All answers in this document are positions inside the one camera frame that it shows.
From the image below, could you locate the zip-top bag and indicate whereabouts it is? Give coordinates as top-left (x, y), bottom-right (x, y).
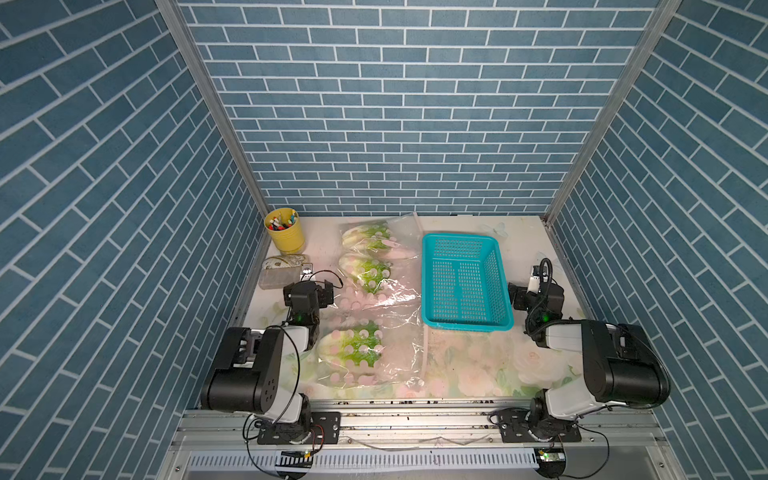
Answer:
top-left (313, 307), bottom-right (427, 388)
top-left (335, 253), bottom-right (421, 311)
top-left (341, 213), bottom-right (423, 260)

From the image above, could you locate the chinese cabbage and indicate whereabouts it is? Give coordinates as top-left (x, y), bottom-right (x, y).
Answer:
top-left (341, 222), bottom-right (417, 260)
top-left (339, 253), bottom-right (392, 294)
top-left (316, 322), bottom-right (384, 374)

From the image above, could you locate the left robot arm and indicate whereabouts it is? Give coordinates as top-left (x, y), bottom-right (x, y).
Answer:
top-left (200, 280), bottom-right (335, 441)

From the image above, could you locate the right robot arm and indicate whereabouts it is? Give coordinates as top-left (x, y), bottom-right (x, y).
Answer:
top-left (508, 284), bottom-right (672, 427)

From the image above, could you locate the grey rectangular box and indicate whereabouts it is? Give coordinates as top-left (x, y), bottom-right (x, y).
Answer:
top-left (258, 266), bottom-right (302, 290)

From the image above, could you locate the yellow pen cup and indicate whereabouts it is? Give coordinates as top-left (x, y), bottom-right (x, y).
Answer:
top-left (264, 208), bottom-right (306, 254)

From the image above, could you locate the teal plastic basket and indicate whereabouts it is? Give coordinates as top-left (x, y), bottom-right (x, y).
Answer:
top-left (421, 233), bottom-right (514, 333)

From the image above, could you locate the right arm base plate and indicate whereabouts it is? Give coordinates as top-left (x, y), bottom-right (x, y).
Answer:
top-left (489, 408), bottom-right (582, 443)

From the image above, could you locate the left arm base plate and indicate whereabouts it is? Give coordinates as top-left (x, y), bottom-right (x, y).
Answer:
top-left (256, 411), bottom-right (342, 447)

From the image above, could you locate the white vented cable duct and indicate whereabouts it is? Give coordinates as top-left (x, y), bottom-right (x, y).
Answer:
top-left (187, 448), bottom-right (539, 474)

